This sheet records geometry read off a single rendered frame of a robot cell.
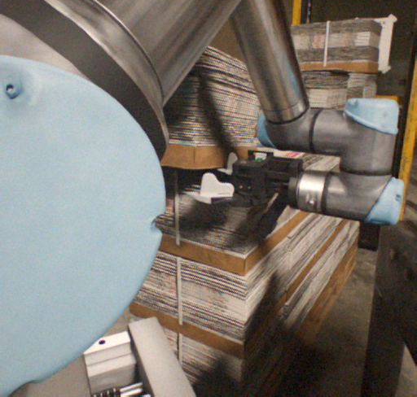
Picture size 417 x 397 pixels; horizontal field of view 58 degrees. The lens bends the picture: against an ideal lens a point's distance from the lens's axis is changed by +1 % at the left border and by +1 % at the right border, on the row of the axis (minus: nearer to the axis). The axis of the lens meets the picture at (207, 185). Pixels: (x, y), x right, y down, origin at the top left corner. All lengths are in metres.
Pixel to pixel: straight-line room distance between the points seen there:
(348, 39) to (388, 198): 1.37
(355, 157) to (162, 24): 0.46
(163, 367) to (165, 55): 0.29
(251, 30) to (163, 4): 0.36
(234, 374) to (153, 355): 0.66
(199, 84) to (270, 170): 0.20
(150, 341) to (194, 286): 0.57
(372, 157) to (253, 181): 0.19
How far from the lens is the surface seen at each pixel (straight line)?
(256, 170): 0.65
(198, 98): 0.71
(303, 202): 0.64
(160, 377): 0.39
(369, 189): 0.61
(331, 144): 0.62
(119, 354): 0.44
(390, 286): 0.68
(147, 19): 0.18
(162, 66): 0.18
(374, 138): 0.60
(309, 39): 1.96
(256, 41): 0.54
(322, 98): 1.31
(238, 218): 0.83
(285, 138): 0.65
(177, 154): 0.72
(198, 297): 0.99
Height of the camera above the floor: 1.03
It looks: 16 degrees down
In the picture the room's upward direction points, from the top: straight up
